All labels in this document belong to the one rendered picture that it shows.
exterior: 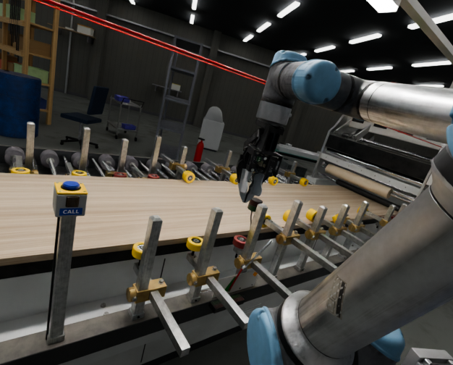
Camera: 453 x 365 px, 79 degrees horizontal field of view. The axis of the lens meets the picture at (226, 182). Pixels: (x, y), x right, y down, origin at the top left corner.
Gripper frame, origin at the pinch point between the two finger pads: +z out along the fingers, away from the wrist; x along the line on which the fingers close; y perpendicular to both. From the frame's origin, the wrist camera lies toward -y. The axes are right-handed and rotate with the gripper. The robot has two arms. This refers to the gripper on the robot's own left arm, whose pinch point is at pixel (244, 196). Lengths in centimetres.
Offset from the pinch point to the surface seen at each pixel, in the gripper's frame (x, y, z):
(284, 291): 36, -23, 46
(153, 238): -20.5, -18.0, 27.2
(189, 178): -3, -124, 38
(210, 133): 84, -714, 82
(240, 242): 21, -49, 41
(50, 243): -55, -28, 42
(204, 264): 2, -29, 42
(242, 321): 16, -8, 49
